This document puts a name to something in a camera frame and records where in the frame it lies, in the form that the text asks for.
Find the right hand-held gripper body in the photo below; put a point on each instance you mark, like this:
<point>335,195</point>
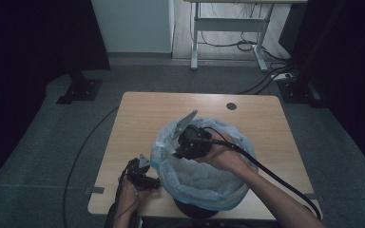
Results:
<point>192,141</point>

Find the person's left hand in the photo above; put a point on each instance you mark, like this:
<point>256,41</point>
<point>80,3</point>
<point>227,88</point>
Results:
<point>128,196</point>

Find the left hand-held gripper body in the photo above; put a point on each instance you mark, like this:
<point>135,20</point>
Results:
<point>137,172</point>

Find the grey floor tape strip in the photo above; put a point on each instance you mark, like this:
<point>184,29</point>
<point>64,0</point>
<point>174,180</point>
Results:
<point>94,190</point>

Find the dark curtain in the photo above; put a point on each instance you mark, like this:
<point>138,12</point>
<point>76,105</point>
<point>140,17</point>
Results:
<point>28,63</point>
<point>348,63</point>

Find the person's right hand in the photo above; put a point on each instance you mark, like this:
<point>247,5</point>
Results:
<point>223,155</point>

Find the white cabinet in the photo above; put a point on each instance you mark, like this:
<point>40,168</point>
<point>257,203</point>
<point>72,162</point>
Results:
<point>133,25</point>

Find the black mesh trash bin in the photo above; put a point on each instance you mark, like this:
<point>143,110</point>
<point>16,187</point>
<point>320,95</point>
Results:
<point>196,211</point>

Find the white metal desk frame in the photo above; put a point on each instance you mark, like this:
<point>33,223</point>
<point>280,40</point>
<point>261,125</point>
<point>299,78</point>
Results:
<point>229,24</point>

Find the white power strip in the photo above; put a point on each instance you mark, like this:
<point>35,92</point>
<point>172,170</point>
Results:
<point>282,76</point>

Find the black stand base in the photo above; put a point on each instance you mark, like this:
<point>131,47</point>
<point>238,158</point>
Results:
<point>301,91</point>
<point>80,90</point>

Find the translucent blue trash bag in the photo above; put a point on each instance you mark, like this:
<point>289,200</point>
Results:
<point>199,180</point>

